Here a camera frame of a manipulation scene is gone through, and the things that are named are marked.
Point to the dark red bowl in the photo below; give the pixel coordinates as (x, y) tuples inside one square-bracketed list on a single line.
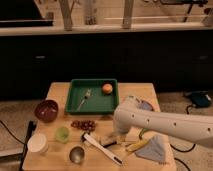
[(46, 111)]

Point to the green cucumber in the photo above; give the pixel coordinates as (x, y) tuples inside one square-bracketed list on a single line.
[(142, 132)]

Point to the orange clay bowl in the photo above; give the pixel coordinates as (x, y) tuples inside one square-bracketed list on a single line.
[(151, 106)]

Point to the white paper cup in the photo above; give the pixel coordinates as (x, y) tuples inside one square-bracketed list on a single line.
[(38, 144)]

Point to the small metal bowl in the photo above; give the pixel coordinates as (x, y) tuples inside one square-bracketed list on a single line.
[(77, 155)]

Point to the green plastic cup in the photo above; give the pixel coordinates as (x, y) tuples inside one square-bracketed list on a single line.
[(62, 134)]

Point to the green plastic tray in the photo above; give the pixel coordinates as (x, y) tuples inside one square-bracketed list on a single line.
[(97, 103)]

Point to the dark blue device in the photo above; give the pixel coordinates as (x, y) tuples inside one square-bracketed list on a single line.
[(200, 100)]

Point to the blue sponge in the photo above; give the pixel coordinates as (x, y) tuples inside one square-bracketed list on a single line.
[(146, 106)]

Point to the silver fork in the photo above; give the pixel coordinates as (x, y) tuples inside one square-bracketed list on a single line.
[(86, 96)]

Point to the wooden board eraser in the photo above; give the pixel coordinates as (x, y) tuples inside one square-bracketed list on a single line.
[(107, 141)]

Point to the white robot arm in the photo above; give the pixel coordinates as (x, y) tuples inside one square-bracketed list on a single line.
[(193, 128)]

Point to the orange fruit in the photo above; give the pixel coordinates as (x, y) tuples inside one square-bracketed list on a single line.
[(107, 88)]

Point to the bunch of purple grapes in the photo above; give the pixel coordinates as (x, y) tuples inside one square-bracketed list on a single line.
[(86, 125)]

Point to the grey blue cloth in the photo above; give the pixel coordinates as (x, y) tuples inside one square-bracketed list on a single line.
[(154, 150)]

